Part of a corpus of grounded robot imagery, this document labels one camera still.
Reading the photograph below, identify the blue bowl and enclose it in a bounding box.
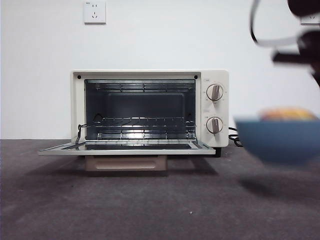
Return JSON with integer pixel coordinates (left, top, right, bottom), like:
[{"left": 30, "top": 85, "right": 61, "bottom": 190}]
[{"left": 233, "top": 117, "right": 320, "bottom": 166}]

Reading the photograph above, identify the tan oven knob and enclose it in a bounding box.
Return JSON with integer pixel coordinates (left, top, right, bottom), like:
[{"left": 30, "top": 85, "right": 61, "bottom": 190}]
[
  {"left": 206, "top": 84, "right": 225, "bottom": 102},
  {"left": 206, "top": 116, "right": 224, "bottom": 134}
]

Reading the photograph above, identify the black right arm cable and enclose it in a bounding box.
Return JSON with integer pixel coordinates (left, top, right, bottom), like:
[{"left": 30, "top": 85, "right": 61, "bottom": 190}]
[{"left": 249, "top": 0, "right": 303, "bottom": 48}]

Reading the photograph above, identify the white toaster oven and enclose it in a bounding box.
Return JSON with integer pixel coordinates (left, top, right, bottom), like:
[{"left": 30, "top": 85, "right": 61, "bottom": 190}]
[{"left": 69, "top": 69, "right": 230, "bottom": 158}]

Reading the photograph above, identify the white wall socket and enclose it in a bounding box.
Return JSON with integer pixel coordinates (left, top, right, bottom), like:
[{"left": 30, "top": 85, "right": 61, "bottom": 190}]
[
  {"left": 84, "top": 1, "right": 106, "bottom": 25},
  {"left": 300, "top": 13, "right": 320, "bottom": 26}
]

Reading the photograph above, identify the oven door with tan handle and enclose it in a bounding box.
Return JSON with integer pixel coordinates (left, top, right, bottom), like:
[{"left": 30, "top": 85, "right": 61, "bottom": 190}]
[{"left": 37, "top": 141, "right": 216, "bottom": 172}]

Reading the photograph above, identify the metal oven wire rack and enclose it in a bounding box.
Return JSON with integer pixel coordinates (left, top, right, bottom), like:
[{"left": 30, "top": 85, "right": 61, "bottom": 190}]
[{"left": 92, "top": 113, "right": 197, "bottom": 131}]

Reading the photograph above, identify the black oven power cable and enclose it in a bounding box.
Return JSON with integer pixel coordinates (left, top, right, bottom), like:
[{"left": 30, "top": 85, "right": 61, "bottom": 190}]
[{"left": 227, "top": 126, "right": 244, "bottom": 148}]

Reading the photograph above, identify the red yellow apple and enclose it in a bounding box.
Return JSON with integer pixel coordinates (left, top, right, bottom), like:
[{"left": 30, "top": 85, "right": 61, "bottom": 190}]
[{"left": 258, "top": 107, "right": 317, "bottom": 122}]

